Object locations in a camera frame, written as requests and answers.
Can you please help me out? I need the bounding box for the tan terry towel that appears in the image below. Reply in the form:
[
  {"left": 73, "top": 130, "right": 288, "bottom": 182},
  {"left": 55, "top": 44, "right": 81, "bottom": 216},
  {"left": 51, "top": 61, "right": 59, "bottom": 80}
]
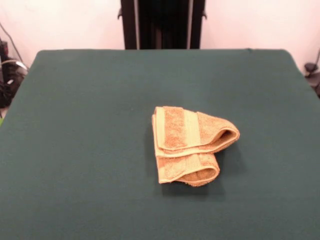
[{"left": 151, "top": 105, "right": 241, "bottom": 188}]

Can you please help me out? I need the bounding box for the dark green table cloth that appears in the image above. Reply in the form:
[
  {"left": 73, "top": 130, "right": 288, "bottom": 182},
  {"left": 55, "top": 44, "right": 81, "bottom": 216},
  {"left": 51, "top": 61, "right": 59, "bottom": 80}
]
[{"left": 0, "top": 49, "right": 320, "bottom": 240}]

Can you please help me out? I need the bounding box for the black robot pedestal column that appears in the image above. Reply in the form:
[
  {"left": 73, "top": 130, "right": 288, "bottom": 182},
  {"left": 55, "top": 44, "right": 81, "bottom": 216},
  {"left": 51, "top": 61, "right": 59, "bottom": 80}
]
[{"left": 117, "top": 0, "right": 208, "bottom": 50}]

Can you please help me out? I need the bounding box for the grey cable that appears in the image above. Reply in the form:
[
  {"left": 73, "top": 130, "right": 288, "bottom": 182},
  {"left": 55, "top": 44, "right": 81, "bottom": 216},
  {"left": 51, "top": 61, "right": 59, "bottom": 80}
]
[{"left": 0, "top": 22, "right": 28, "bottom": 70}]

